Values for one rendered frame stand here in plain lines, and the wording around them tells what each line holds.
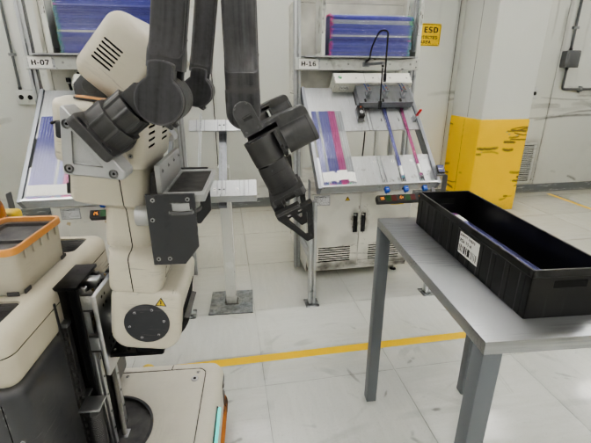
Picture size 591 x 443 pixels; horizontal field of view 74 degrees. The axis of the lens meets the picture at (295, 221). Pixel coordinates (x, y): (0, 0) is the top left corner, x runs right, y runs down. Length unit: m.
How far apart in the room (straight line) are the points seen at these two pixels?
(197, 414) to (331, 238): 1.50
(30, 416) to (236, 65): 0.82
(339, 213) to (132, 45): 1.87
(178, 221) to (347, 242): 1.84
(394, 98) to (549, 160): 3.19
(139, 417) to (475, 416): 0.98
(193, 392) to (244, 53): 1.12
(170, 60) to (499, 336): 0.77
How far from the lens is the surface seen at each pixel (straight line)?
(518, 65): 4.30
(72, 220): 2.55
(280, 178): 0.70
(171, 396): 1.47
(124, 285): 0.98
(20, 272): 1.07
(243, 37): 0.69
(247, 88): 0.68
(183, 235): 0.87
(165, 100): 0.68
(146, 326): 1.02
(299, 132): 0.69
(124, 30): 0.86
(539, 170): 5.39
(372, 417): 1.77
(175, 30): 0.70
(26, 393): 1.03
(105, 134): 0.72
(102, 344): 1.12
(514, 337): 0.89
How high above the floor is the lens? 1.27
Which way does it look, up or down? 20 degrees down
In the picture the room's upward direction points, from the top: straight up
